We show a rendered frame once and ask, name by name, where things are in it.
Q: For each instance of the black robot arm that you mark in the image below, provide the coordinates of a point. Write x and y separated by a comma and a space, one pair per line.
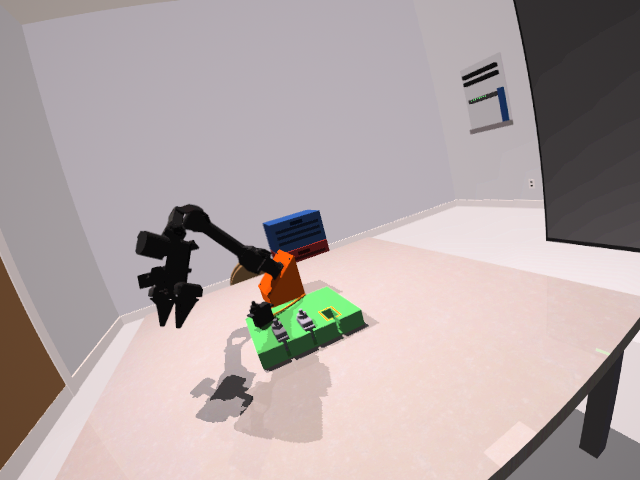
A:
171, 243

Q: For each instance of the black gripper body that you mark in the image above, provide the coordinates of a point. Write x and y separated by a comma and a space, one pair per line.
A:
180, 287

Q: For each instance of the green flat deck plate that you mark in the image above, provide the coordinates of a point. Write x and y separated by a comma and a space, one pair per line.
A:
311, 321

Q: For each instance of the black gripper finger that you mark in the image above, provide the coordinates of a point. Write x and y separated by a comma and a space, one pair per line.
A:
183, 307
164, 308

